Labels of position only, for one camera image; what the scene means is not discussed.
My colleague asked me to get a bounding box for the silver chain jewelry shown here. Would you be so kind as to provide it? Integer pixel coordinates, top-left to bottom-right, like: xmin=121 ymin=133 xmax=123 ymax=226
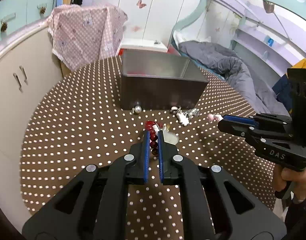
xmin=170 ymin=106 xmax=199 ymax=126

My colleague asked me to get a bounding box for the pink checkered cloth cover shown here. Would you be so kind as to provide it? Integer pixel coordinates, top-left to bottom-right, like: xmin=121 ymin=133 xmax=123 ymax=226
xmin=46 ymin=4 xmax=128 ymax=72

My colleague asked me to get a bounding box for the brown polka dot tablecloth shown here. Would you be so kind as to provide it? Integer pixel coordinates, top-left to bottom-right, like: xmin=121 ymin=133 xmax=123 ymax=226
xmin=21 ymin=57 xmax=275 ymax=239

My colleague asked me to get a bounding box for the mint drawer stair unit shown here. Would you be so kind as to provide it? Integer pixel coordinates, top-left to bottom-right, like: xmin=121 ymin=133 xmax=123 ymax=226
xmin=0 ymin=0 xmax=54 ymax=42

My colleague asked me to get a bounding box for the beige low cabinet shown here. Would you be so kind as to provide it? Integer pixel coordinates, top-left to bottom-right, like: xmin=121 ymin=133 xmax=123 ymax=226
xmin=0 ymin=21 xmax=62 ymax=230

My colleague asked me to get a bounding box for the person right hand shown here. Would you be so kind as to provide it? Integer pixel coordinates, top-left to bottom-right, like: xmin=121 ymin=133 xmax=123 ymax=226
xmin=273 ymin=164 xmax=306 ymax=202

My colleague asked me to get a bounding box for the mint green bunk bed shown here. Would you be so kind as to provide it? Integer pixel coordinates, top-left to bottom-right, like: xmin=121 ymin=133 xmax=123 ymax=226
xmin=170 ymin=0 xmax=306 ymax=85

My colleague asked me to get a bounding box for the blue box on shelf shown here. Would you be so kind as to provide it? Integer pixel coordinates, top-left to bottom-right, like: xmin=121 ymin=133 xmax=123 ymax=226
xmin=266 ymin=36 xmax=274 ymax=47

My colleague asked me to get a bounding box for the grey metal jewelry box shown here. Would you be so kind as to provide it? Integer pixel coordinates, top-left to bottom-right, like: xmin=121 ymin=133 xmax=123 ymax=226
xmin=120 ymin=50 xmax=209 ymax=110

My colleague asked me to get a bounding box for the pale jade stone pendant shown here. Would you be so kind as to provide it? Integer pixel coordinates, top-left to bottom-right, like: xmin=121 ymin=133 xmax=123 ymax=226
xmin=163 ymin=131 xmax=179 ymax=145

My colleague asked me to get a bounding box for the red storage bench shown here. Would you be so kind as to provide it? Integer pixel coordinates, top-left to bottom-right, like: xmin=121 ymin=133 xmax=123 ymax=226
xmin=118 ymin=38 xmax=180 ymax=55

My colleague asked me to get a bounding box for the silver pearl earring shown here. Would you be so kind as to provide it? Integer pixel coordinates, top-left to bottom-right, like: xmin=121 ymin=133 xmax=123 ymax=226
xmin=131 ymin=105 xmax=142 ymax=115

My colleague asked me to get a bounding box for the white wardrobe with butterflies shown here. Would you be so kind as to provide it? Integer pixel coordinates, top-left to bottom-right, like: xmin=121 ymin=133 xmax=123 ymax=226
xmin=92 ymin=0 xmax=200 ymax=44

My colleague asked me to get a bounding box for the grey duvet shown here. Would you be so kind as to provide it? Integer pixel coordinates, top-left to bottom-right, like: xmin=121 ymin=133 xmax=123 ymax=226
xmin=178 ymin=41 xmax=289 ymax=116

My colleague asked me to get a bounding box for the pink charm jewelry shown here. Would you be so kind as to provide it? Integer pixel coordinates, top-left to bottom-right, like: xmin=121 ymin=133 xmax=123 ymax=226
xmin=207 ymin=113 xmax=223 ymax=122

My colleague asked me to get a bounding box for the red bead bracelet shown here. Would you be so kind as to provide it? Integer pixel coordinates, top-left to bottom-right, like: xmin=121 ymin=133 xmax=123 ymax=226
xmin=145 ymin=120 xmax=164 ymax=157

